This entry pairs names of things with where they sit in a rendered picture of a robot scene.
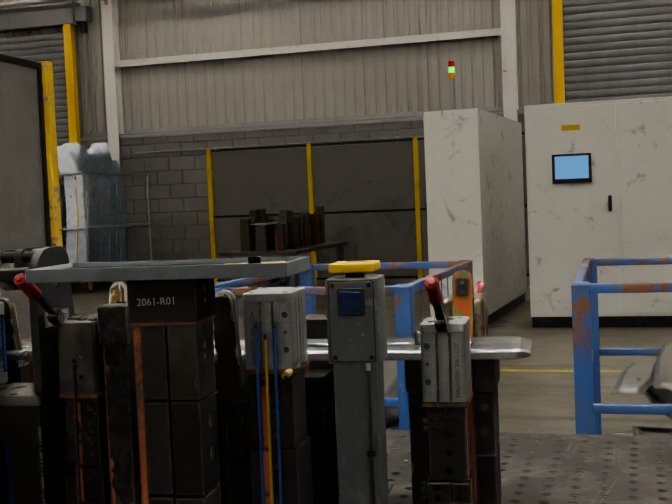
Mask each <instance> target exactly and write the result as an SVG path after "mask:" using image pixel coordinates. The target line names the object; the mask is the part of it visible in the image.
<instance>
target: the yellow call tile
mask: <svg viewBox="0 0 672 504"><path fill-rule="evenodd" d="M377 269H380V261H379V260H365V261H338V262H335V263H332V264H329V265H328V272H329V273H345V278H360V277H365V272H373V271H375V270H377Z"/></svg>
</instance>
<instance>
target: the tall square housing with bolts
mask: <svg viewBox="0 0 672 504"><path fill-rule="evenodd" d="M242 299H243V316H244V338H245V360H246V370H245V374H250V380H251V400H252V422H253V444H254V446H256V447H255V448H254V449H253V450H252V451H251V472H252V494H253V504H314V503H313V480H312V456H311V437H310V436H308V435H307V412H306V389H305V366H307V365H308V364H309V360H308V351H307V328H306V304H305V288H304V287H274V288H258V289H255V290H252V291H249V292H246V293H244V294H243V295H242ZM302 360H305V361H306V363H305V364H302V365H301V368H300V369H299V370H298V371H293V373H292V375H291V376H289V377H288V378H287V379H282V378H281V374H282V373H283V372H284V371H286V370H287V369H289V368H294V367H297V364H298V362H300V361H302Z"/></svg>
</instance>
